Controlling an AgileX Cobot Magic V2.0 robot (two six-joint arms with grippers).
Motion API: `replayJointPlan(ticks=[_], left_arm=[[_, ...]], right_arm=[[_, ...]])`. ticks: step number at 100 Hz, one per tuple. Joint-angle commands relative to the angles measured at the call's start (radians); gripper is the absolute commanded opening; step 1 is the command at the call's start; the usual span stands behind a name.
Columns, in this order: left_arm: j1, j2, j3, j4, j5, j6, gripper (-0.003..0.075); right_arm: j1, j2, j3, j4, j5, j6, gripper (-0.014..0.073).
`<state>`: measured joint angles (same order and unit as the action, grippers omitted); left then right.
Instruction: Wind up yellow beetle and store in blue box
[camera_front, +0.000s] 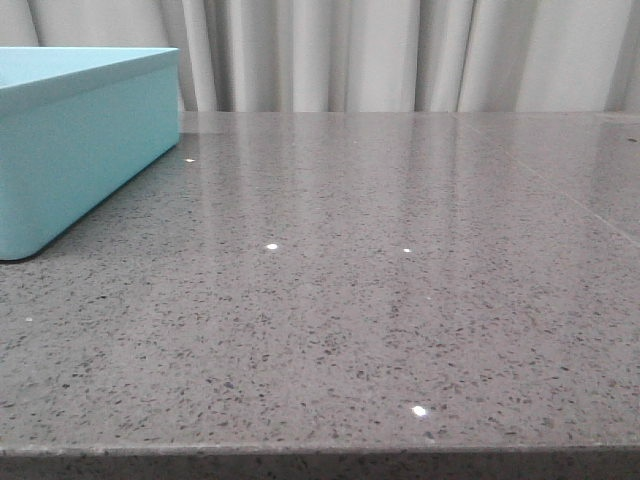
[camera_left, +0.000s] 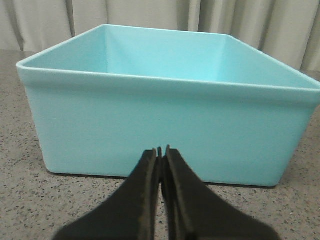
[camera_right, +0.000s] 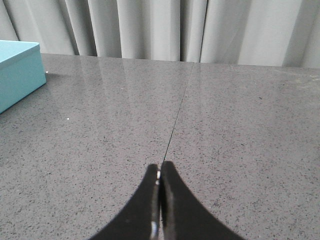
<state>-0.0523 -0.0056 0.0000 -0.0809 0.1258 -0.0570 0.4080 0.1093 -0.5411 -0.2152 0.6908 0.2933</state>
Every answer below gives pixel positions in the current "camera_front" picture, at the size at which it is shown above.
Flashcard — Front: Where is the light blue storage box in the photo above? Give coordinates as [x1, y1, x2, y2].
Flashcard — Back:
[1, 47, 179, 260]

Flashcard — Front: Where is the grey pleated curtain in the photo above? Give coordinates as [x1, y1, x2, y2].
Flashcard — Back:
[1, 1, 639, 112]

